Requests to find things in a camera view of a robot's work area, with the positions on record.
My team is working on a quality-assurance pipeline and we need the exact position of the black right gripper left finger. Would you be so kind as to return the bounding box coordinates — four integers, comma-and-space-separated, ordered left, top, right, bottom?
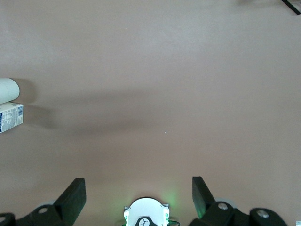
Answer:
14, 178, 87, 226

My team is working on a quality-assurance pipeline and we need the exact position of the blue white milk carton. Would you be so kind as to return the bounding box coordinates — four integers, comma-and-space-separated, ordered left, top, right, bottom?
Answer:
0, 102, 24, 134

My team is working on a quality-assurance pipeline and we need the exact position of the white ceramic mug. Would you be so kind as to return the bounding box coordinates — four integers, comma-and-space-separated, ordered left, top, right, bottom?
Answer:
0, 78, 20, 104

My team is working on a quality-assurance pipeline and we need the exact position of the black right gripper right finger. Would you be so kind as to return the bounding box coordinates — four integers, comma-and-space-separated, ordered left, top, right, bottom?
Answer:
189, 176, 251, 226

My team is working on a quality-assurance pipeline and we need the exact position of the black wire rack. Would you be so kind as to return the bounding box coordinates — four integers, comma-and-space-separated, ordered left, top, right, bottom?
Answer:
281, 0, 301, 15

